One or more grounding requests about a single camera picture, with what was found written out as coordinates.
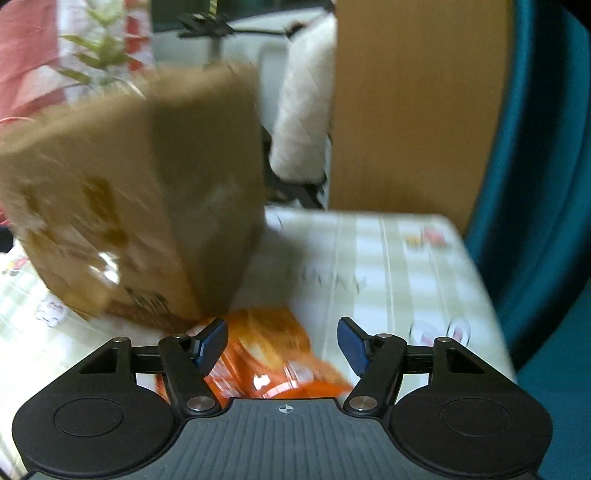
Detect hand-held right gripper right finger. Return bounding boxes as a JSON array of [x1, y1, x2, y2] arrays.
[[337, 317, 514, 412]]

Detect brown cardboard box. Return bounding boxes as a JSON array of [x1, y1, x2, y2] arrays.
[[0, 64, 267, 334]]

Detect black exercise bike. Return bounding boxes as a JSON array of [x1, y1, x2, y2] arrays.
[[178, 0, 334, 210]]

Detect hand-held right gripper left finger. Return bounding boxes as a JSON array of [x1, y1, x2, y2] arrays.
[[76, 318, 229, 415]]

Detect white quilted blanket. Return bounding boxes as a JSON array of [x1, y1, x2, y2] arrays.
[[270, 13, 337, 184]]

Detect wooden board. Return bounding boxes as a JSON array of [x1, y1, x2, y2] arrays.
[[329, 0, 517, 234]]

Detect red printed backdrop cloth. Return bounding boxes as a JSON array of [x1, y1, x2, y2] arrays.
[[0, 0, 154, 123]]

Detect teal curtain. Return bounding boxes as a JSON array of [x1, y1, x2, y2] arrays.
[[462, 0, 591, 480]]

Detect large orange chip bag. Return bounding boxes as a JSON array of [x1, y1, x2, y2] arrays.
[[156, 307, 355, 401]]

